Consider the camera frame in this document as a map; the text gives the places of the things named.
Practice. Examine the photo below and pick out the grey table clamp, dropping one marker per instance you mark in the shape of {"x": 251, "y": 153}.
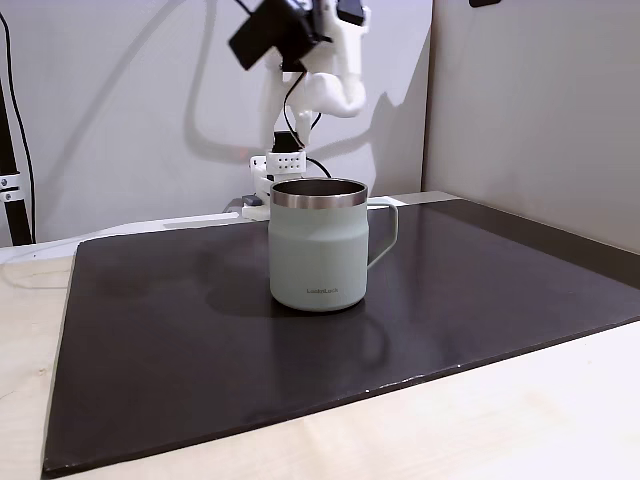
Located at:
{"x": 251, "y": 200}

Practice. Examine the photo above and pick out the pale green steel-rimmed mug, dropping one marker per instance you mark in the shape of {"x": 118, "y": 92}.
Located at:
{"x": 317, "y": 250}

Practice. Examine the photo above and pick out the black table mat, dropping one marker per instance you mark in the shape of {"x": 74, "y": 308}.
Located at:
{"x": 250, "y": 345}

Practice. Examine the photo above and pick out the black stand pole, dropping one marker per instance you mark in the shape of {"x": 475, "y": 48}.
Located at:
{"x": 11, "y": 190}

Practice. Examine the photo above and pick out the black camera box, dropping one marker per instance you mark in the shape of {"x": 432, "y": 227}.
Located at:
{"x": 272, "y": 32}

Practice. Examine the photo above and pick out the black wall fixture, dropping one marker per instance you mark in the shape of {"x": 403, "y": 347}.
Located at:
{"x": 484, "y": 2}

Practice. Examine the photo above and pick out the white bracket with screws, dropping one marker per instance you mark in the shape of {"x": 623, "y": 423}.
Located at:
{"x": 10, "y": 186}

